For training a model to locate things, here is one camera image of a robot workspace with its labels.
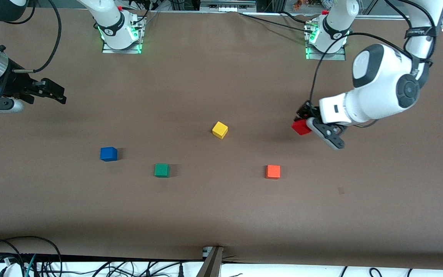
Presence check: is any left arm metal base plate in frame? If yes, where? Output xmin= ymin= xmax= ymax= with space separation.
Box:
xmin=305 ymin=21 xmax=347 ymax=61

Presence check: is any long black base cable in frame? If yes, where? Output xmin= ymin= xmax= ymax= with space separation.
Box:
xmin=240 ymin=13 xmax=314 ymax=32

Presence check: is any grey camera mount bar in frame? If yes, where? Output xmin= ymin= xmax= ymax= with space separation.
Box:
xmin=197 ymin=246 xmax=224 ymax=277

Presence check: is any teal cable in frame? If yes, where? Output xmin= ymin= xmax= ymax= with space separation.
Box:
xmin=25 ymin=254 xmax=38 ymax=277

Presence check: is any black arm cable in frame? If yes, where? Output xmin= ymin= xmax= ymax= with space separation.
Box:
xmin=309 ymin=32 xmax=433 ymax=106
xmin=12 ymin=0 xmax=62 ymax=74

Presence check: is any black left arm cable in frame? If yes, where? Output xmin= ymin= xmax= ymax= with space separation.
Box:
xmin=309 ymin=32 xmax=433 ymax=106

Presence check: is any blue cube block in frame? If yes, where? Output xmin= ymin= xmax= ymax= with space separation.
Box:
xmin=100 ymin=147 xmax=118 ymax=162

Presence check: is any yellow cube block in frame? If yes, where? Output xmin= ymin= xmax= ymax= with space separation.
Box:
xmin=212 ymin=121 xmax=229 ymax=139

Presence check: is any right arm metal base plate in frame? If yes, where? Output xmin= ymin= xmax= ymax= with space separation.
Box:
xmin=102 ymin=15 xmax=145 ymax=54

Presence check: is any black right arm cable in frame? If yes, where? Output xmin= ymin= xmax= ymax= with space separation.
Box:
xmin=12 ymin=0 xmax=62 ymax=74

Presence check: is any red cube block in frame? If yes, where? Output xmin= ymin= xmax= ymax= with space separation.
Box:
xmin=291 ymin=119 xmax=313 ymax=136

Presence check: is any black looped floor cable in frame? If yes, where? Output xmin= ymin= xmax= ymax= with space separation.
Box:
xmin=0 ymin=235 xmax=63 ymax=277

